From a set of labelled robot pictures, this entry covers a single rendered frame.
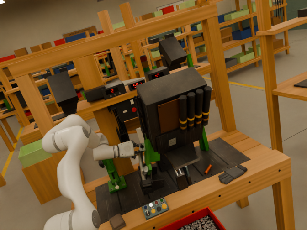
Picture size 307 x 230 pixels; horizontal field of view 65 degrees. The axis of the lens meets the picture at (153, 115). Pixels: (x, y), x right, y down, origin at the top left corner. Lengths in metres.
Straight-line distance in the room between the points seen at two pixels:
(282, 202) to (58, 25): 10.63
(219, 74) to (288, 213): 1.15
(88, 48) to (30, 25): 9.77
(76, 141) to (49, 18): 10.46
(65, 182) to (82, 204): 0.13
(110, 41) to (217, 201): 1.26
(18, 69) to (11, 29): 9.74
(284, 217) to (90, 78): 1.71
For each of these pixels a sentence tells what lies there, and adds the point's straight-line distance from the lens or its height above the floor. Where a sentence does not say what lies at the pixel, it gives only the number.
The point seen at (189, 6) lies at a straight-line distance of 9.74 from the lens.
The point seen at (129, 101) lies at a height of 1.48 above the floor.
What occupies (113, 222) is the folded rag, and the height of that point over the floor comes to 0.93.
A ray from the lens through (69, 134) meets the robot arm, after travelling 1.18.
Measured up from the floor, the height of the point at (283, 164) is 0.87.
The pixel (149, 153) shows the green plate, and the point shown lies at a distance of 1.58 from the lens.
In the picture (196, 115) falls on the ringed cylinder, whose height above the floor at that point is 1.39.
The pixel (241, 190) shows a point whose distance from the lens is 1.72.
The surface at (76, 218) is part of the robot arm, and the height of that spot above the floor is 1.33.
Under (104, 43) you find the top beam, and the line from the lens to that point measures 1.75.
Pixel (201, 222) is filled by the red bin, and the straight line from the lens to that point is 1.49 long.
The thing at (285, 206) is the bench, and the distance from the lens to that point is 2.06.
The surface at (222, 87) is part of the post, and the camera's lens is 2.09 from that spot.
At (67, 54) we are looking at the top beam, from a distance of 1.75.
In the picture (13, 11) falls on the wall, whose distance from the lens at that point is 11.58.
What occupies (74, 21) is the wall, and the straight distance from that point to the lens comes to 11.52.
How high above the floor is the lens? 1.95
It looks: 21 degrees down
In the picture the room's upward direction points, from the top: 17 degrees counter-clockwise
